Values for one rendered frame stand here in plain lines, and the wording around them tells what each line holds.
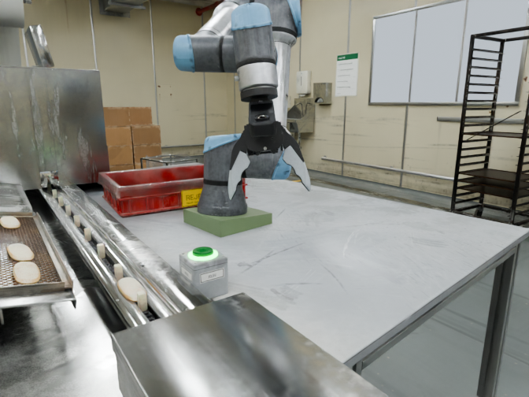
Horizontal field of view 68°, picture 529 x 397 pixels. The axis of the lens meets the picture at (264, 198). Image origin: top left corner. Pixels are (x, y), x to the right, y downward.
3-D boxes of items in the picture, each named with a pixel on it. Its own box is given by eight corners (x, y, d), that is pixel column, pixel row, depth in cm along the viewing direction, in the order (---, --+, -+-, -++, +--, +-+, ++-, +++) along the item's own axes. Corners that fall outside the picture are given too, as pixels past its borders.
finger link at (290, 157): (317, 179, 78) (286, 146, 78) (322, 180, 72) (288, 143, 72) (305, 191, 78) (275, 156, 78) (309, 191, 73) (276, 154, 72)
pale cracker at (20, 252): (38, 261, 71) (38, 254, 71) (13, 263, 69) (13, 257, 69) (26, 245, 79) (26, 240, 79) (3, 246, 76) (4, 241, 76)
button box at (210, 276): (231, 310, 75) (231, 257, 73) (194, 323, 71) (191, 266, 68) (212, 294, 82) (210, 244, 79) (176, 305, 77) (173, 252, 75)
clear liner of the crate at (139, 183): (252, 198, 147) (251, 173, 145) (117, 218, 122) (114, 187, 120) (214, 183, 175) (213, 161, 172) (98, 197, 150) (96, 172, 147)
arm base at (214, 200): (224, 204, 129) (225, 174, 127) (257, 212, 119) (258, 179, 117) (186, 209, 118) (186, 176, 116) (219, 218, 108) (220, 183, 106)
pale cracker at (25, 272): (42, 283, 62) (43, 276, 62) (14, 286, 60) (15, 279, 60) (36, 263, 70) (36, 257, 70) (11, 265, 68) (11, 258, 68)
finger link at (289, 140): (309, 156, 74) (278, 121, 73) (310, 156, 72) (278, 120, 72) (290, 173, 74) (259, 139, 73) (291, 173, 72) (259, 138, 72)
